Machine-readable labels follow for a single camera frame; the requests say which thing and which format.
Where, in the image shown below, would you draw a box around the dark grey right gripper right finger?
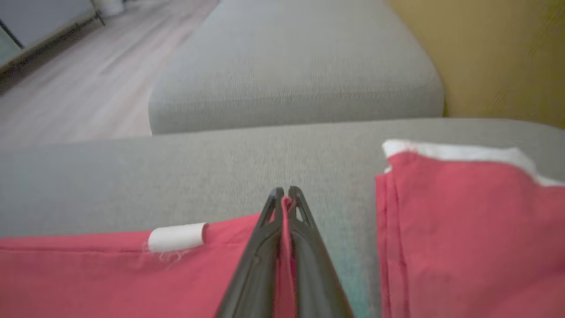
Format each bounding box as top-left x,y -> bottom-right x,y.
287,186 -> 354,318

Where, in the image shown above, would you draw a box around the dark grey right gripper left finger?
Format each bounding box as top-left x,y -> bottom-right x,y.
215,187 -> 286,318

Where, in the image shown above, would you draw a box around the red and white jersey shirt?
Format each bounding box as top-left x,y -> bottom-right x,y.
0,197 -> 297,318

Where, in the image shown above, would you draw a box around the red shorts with number 23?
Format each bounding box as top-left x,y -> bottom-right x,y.
375,139 -> 565,318

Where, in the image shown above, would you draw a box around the large grey sofa chaise cushion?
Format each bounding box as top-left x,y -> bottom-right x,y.
0,117 -> 565,318

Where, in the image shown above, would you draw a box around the grey sofa seat cushion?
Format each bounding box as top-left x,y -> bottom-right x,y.
148,0 -> 444,136

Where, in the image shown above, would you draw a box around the yellow sofa backrest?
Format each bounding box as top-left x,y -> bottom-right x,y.
388,0 -> 565,129

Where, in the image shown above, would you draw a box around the long low tv cabinet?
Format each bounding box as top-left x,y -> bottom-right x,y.
0,0 -> 107,85

